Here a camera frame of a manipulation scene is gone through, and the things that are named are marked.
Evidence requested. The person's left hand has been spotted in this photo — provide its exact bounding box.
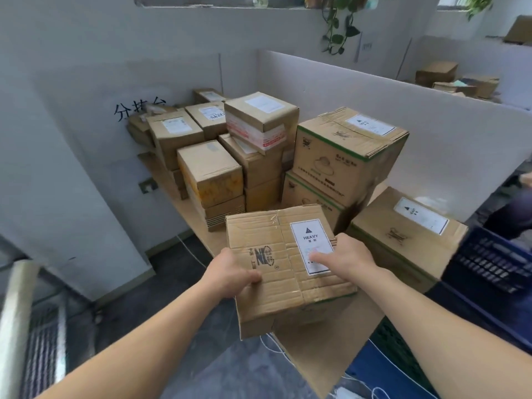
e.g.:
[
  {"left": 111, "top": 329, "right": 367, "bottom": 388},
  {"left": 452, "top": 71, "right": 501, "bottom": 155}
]
[{"left": 199, "top": 248, "right": 263, "bottom": 302}]

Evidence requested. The person's right hand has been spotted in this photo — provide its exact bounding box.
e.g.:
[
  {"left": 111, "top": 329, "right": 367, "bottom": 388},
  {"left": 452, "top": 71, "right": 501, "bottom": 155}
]
[{"left": 307, "top": 233, "right": 393, "bottom": 287}]

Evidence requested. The large labelled cardboard box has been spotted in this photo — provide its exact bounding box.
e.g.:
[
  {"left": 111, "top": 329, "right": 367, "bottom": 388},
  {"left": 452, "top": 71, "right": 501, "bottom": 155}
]
[
  {"left": 226, "top": 204, "right": 359, "bottom": 340},
  {"left": 293, "top": 106, "right": 410, "bottom": 208},
  {"left": 345, "top": 186, "right": 469, "bottom": 294},
  {"left": 282, "top": 170, "right": 354, "bottom": 236}
]

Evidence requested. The pile of parcels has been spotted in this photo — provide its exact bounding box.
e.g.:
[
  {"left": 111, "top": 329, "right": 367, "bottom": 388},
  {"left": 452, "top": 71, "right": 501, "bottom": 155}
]
[{"left": 126, "top": 88, "right": 301, "bottom": 233}]

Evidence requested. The metal wire cage cart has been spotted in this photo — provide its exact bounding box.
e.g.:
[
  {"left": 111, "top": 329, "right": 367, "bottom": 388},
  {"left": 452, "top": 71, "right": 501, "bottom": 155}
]
[{"left": 0, "top": 259, "right": 69, "bottom": 399}]

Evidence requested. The person's left forearm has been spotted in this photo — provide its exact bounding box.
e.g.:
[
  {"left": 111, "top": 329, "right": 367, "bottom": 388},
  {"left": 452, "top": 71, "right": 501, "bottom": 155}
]
[{"left": 35, "top": 278, "right": 227, "bottom": 399}]

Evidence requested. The person's right forearm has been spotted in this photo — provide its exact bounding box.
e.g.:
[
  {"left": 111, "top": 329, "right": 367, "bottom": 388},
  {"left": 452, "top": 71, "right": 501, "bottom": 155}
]
[{"left": 361, "top": 272, "right": 532, "bottom": 399}]

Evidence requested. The green plastic crate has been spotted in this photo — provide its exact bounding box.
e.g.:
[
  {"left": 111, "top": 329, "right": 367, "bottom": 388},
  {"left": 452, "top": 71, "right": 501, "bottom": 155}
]
[{"left": 370, "top": 315, "right": 433, "bottom": 399}]

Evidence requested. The blue plastic crate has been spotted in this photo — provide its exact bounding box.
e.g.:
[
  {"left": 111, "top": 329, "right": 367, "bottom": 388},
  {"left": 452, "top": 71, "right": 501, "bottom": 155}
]
[{"left": 345, "top": 340, "right": 416, "bottom": 399}]

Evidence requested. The dark blue plastic bin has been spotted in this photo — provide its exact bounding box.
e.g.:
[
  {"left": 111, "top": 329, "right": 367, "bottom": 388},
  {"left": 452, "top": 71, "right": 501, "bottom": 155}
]
[{"left": 440, "top": 226, "right": 532, "bottom": 354}]

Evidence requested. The heap of brown cartons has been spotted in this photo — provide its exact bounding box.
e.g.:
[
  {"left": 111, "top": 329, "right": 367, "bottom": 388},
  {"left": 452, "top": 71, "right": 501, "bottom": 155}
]
[{"left": 415, "top": 61, "right": 502, "bottom": 100}]

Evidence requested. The green potted trailing plant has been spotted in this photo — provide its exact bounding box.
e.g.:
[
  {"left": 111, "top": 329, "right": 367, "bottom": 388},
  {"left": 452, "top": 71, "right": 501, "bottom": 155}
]
[{"left": 305, "top": 0, "right": 396, "bottom": 57}]

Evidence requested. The plain brown carton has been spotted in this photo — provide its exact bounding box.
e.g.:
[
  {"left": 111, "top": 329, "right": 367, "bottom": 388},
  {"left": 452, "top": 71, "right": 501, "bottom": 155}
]
[{"left": 503, "top": 15, "right": 532, "bottom": 45}]

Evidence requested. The small green hanging plant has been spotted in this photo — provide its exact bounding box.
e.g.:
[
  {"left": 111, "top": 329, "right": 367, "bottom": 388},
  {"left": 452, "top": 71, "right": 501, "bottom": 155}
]
[{"left": 463, "top": 0, "right": 496, "bottom": 21}]

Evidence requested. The white paper wall notice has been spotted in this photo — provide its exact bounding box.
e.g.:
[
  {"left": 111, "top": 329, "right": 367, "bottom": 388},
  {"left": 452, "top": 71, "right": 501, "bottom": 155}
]
[{"left": 353, "top": 30, "right": 375, "bottom": 63}]

